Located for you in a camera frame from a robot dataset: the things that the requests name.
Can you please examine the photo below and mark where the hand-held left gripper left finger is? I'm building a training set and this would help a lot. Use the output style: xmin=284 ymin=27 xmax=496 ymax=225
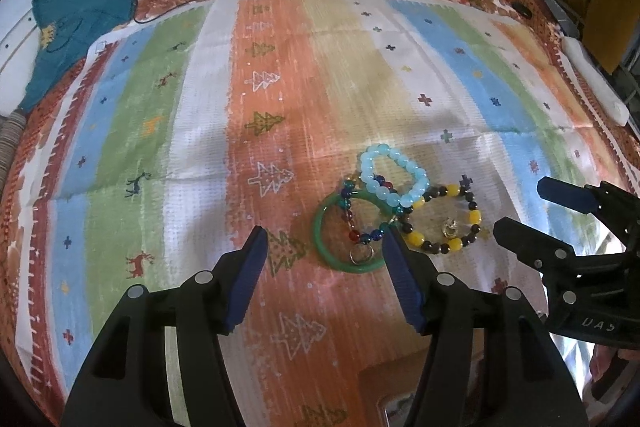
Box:
xmin=60 ymin=225 xmax=268 ymax=427

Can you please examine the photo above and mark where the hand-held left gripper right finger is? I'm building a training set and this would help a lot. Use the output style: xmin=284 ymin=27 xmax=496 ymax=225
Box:
xmin=382 ymin=224 xmax=591 ymax=427

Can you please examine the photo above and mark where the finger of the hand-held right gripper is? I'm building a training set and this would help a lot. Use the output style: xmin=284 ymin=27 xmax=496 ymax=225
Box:
xmin=492 ymin=216 xmax=583 ymax=280
xmin=537 ymin=176 xmax=626 ymax=219

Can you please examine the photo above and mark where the yellow and black bead bracelet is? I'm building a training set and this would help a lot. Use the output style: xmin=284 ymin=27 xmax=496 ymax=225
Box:
xmin=404 ymin=183 xmax=485 ymax=255

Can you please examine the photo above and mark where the green bangle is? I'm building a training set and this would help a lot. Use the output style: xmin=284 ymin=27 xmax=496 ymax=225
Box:
xmin=314 ymin=191 xmax=396 ymax=275

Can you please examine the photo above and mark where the light blue bead bracelet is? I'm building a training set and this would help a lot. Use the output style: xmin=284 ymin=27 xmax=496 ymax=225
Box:
xmin=360 ymin=143 xmax=430 ymax=215

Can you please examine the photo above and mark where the multicolour glass bead bracelet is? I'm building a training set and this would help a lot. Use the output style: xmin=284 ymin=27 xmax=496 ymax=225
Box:
xmin=338 ymin=174 xmax=401 ymax=247

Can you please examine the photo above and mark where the person's right hand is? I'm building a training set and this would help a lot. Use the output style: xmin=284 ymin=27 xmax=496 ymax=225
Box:
xmin=589 ymin=346 xmax=628 ymax=404

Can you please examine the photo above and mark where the striped printed mat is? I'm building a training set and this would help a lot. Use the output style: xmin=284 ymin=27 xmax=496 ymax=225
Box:
xmin=50 ymin=0 xmax=608 ymax=427

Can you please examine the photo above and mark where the grey striped pillow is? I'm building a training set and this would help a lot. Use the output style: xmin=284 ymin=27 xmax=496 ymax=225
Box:
xmin=0 ymin=111 xmax=27 ymax=188

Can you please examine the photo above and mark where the teal garment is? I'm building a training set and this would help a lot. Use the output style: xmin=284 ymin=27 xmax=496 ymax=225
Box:
xmin=19 ymin=0 xmax=138 ymax=114

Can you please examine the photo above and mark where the white bed headboard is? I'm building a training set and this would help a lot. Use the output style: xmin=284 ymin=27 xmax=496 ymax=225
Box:
xmin=0 ymin=4 xmax=43 ymax=118

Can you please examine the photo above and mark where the grey metal frame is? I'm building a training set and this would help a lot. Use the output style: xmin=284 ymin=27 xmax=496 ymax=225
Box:
xmin=542 ymin=0 xmax=586 ymax=38

